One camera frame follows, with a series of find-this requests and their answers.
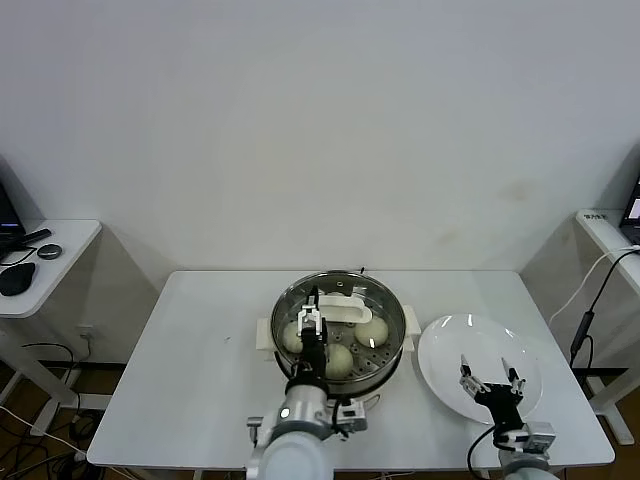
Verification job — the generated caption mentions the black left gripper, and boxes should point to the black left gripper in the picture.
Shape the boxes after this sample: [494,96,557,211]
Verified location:
[297,285,332,382]

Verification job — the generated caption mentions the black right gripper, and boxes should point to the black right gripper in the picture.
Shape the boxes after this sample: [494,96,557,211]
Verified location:
[458,353,527,428]

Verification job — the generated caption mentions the white steamed baozi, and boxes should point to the white steamed baozi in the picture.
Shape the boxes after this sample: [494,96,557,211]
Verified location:
[353,317,390,350]
[324,343,355,380]
[282,322,304,354]

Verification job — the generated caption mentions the stainless steel steamer basket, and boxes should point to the stainless steel steamer basket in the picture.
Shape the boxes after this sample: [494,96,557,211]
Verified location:
[270,270,407,396]

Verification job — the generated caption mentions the white round plate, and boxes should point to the white round plate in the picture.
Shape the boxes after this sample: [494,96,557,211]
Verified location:
[416,313,544,425]

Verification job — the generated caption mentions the white side table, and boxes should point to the white side table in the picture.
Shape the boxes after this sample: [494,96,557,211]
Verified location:
[573,207,640,444]
[0,219,103,409]

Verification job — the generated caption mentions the black laptop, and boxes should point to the black laptop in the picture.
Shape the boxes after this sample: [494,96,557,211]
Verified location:
[0,157,27,247]
[618,169,640,246]

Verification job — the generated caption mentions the black computer mouse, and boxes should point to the black computer mouse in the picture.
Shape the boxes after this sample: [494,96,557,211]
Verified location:
[0,261,38,298]

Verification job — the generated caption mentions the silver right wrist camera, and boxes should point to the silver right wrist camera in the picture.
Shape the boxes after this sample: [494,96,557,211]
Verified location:
[522,422,557,454]

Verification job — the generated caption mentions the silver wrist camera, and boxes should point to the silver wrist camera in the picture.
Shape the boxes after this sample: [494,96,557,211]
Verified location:
[522,422,557,454]
[332,402,370,436]

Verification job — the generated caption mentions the black cable with adapter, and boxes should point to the black cable with adapter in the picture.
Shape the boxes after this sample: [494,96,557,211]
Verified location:
[569,248,640,371]

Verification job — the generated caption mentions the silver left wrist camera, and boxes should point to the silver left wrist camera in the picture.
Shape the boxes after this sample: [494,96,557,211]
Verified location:
[332,402,370,436]

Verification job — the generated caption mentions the black floor cable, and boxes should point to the black floor cable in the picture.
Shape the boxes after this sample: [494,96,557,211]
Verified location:
[19,341,84,374]

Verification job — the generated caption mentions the white floor cable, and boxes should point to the white floor cable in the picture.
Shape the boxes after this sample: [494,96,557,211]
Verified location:
[0,404,87,460]

